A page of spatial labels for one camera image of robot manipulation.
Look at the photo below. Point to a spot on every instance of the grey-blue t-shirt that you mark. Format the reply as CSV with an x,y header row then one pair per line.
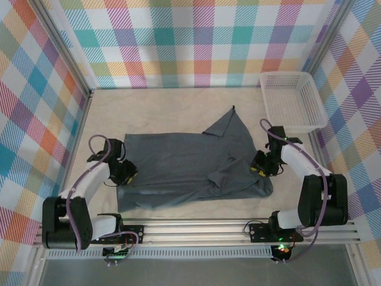
x,y
184,167

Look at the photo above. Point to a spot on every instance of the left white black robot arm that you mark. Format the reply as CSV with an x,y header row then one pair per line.
x,y
89,181

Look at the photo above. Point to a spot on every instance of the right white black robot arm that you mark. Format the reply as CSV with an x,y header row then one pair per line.
x,y
306,164

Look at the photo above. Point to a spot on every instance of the white perforated plastic basket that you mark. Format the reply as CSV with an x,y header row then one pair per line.
x,y
293,102

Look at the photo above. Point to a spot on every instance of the left controller circuit board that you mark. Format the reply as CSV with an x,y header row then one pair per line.
x,y
117,253

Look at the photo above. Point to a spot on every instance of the controller circuit board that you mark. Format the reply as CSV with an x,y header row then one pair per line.
x,y
281,250
117,253

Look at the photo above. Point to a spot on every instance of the right controller circuit board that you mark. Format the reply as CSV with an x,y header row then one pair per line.
x,y
281,250

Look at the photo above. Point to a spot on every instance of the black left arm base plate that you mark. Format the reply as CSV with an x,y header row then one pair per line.
x,y
134,233

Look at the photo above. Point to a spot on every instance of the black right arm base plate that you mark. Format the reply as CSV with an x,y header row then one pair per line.
x,y
260,232

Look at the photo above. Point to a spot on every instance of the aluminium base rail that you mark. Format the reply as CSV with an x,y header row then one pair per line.
x,y
193,231

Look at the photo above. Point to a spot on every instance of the aluminium frame post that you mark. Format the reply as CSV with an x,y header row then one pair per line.
x,y
64,50
330,38

